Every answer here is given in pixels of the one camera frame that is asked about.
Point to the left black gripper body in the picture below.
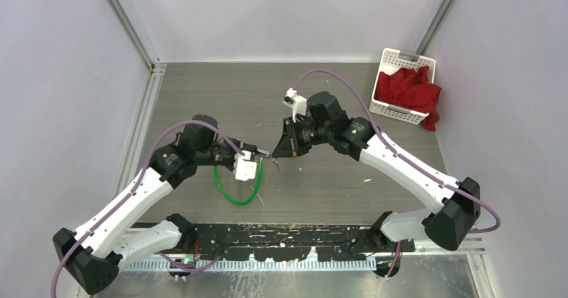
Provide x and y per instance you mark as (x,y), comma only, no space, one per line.
(223,154)

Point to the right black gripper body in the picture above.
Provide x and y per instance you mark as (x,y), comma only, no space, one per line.
(301,132)

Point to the green cable lock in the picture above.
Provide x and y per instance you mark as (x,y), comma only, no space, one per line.
(240,193)

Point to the small silver keys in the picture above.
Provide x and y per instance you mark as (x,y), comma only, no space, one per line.
(275,162)

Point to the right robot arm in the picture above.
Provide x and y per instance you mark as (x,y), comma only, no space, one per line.
(451,207)

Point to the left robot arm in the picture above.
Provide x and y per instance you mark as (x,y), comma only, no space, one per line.
(96,251)

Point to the red cloth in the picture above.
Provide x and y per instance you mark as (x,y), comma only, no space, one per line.
(411,89)

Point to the white plastic basket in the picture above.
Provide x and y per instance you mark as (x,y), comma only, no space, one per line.
(392,60)

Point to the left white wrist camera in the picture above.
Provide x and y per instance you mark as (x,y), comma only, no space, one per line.
(245,166)

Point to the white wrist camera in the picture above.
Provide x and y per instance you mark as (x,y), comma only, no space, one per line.
(297,104)
(245,166)

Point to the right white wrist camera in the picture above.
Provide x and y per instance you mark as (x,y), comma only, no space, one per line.
(297,104)

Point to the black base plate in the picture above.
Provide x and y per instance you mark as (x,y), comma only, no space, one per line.
(282,242)

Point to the right aluminium frame post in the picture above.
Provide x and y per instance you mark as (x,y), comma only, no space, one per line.
(436,22)

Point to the aluminium frame post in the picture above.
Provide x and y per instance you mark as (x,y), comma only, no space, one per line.
(436,22)
(131,24)

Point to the left aluminium frame post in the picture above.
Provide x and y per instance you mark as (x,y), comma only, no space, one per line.
(131,24)

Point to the aluminium front rail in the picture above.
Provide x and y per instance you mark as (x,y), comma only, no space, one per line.
(284,265)

